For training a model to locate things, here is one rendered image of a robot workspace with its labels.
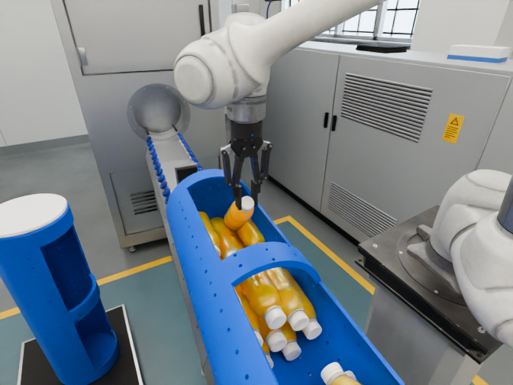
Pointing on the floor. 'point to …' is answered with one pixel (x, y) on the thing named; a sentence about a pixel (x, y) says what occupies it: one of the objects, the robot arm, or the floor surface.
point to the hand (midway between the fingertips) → (246, 195)
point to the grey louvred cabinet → (382, 131)
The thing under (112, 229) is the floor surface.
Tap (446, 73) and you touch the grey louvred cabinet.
